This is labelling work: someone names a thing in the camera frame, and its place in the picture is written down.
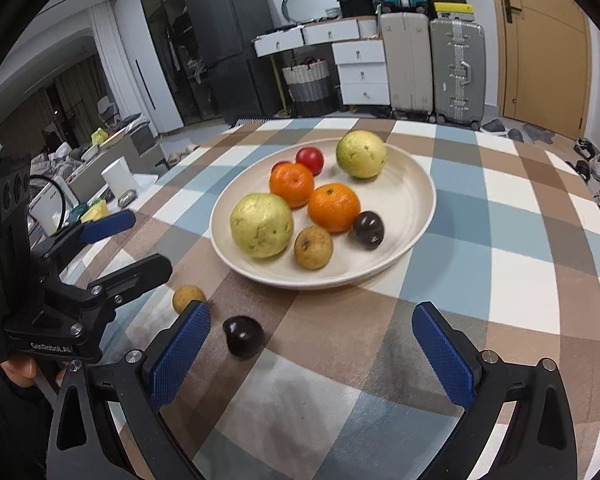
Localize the dark plum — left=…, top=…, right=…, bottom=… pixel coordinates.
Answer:
left=223, top=315, right=264, bottom=360
left=351, top=211, right=385, bottom=249

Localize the large green-yellow guava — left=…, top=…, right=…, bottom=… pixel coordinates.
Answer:
left=230, top=193, right=294, bottom=259

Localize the brown longan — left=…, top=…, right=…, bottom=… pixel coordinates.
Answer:
left=294, top=226, right=334, bottom=270
left=172, top=285, right=207, bottom=314

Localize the orange mandarin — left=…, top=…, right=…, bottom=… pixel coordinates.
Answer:
left=268, top=162, right=314, bottom=209
left=308, top=183, right=362, bottom=234

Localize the small yellow guava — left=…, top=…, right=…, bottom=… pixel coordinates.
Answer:
left=336, top=130, right=387, bottom=180

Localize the left hand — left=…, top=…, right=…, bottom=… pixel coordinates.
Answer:
left=0, top=356, right=40, bottom=388

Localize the yellow snack bag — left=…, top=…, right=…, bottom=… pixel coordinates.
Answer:
left=80, top=200, right=109, bottom=223

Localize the white cylinder container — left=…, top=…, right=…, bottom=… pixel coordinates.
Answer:
left=100, top=157, right=137, bottom=200

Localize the cream round plate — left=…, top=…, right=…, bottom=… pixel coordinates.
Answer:
left=210, top=138, right=437, bottom=289

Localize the checkered tablecloth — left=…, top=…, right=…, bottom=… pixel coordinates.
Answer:
left=66, top=118, right=600, bottom=479

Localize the black refrigerator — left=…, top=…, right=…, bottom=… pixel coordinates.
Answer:
left=186, top=0, right=282, bottom=124

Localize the wicker basket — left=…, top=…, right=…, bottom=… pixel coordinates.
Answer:
left=283, top=58, right=337, bottom=117

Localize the white drawer desk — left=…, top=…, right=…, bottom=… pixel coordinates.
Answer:
left=253, top=16, right=390, bottom=106

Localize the beige suitcase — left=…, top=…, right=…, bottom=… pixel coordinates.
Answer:
left=379, top=12, right=434, bottom=119

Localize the silver aluminium suitcase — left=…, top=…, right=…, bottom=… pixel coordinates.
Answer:
left=429, top=18, right=486, bottom=131

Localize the wooden door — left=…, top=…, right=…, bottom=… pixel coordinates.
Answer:
left=494, top=0, right=591, bottom=140

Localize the yellow black shoebox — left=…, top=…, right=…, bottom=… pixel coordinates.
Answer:
left=434, top=2, right=475, bottom=22

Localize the black cable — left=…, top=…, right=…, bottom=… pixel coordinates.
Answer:
left=26, top=173, right=70, bottom=235

